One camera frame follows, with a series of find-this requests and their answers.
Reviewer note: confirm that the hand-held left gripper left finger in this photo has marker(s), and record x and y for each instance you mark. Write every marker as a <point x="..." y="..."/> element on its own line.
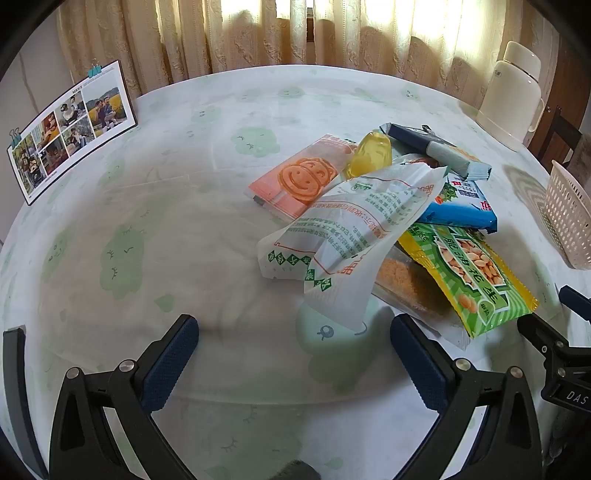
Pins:
<point x="171" y="364"/>

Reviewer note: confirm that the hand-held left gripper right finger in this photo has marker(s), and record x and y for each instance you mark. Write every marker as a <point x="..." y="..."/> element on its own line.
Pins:
<point x="418" y="364"/>

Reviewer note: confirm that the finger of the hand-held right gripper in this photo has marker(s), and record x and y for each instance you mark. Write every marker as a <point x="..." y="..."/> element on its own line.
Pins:
<point x="577" y="302"/>
<point x="540" y="332"/>

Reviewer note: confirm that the clear packet of brown snack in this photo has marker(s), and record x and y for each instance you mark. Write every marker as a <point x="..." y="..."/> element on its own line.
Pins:
<point x="406" y="286"/>

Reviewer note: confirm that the cream plastic basket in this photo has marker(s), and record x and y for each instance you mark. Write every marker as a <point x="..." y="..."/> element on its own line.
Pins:
<point x="565" y="217"/>

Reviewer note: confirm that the yellow green peanut packet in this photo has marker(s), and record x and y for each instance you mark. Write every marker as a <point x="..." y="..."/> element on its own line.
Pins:
<point x="466" y="267"/>

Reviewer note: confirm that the blue snack packet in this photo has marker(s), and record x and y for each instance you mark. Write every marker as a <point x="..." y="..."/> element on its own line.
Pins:
<point x="466" y="210"/>

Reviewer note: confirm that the white packet with green print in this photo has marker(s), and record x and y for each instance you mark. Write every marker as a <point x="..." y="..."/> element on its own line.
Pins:
<point x="360" y="217"/>

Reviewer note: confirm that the navy cracker packet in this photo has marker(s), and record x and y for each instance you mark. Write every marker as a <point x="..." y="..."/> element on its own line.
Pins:
<point x="434" y="145"/>

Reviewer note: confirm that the yellow jelly cup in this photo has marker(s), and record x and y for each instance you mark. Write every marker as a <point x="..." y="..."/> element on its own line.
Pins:
<point x="369" y="152"/>

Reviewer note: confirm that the orange smiley cookie packet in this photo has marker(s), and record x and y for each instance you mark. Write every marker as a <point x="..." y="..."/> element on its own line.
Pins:
<point x="300" y="177"/>

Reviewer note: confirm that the white tablecloth with green print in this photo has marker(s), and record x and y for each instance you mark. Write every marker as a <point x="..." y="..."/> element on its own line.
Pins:
<point x="161" y="230"/>

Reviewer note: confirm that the beige fuzzy object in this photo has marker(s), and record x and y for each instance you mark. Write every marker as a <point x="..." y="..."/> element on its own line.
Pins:
<point x="579" y="154"/>

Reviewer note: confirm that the black bar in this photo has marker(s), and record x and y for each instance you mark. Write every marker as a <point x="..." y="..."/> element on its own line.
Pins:
<point x="18" y="392"/>

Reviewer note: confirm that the dark wooden chair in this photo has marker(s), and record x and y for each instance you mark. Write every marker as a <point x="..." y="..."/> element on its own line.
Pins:
<point x="561" y="131"/>

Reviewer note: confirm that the cream thermos jug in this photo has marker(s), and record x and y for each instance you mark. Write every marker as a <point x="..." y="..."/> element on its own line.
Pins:
<point x="510" y="97"/>

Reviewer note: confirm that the photo collage board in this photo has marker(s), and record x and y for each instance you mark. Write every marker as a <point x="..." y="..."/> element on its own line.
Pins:
<point x="69" y="134"/>

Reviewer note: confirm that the blue binder clip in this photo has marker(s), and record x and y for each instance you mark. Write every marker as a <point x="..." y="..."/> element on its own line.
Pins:
<point x="94" y="70"/>
<point x="15" y="137"/>

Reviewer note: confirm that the beige patterned curtain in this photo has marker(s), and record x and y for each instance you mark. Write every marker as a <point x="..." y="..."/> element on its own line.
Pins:
<point x="184" y="41"/>

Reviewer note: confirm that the wooden window frame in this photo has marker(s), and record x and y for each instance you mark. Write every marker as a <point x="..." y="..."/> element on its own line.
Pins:
<point x="310" y="25"/>

